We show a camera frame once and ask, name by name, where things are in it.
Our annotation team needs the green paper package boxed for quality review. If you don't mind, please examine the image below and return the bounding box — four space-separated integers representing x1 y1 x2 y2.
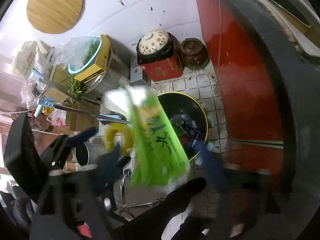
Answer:
103 86 190 188

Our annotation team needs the black trash bin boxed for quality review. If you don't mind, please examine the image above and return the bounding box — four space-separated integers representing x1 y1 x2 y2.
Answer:
157 92 209 160

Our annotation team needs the red cabinet front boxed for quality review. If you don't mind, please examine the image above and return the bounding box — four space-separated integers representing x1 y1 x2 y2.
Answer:
196 0 283 176

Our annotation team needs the yellow cardboard box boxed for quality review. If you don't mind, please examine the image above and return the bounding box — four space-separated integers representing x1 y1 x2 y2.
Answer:
74 35 111 83

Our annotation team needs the teal bowl with greens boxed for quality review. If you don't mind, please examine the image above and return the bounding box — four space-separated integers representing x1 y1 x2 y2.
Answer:
65 36 102 74

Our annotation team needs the red box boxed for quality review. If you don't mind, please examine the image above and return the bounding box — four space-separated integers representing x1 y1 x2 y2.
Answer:
138 53 183 82

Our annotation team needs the brown ceramic jar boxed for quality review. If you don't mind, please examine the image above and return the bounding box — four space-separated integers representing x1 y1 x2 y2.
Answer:
180 38 209 70

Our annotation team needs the round wooden board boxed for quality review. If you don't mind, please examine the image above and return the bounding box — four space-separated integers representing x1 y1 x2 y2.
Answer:
27 0 84 34

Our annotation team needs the floral lidded pot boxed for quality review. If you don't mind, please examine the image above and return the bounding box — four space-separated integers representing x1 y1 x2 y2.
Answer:
136 30 174 66

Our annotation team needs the steel sink basin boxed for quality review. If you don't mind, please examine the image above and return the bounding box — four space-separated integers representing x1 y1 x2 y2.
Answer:
268 0 319 59

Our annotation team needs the yellow plastic ring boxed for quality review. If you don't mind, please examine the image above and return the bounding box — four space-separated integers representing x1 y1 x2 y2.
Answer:
106 123 135 156

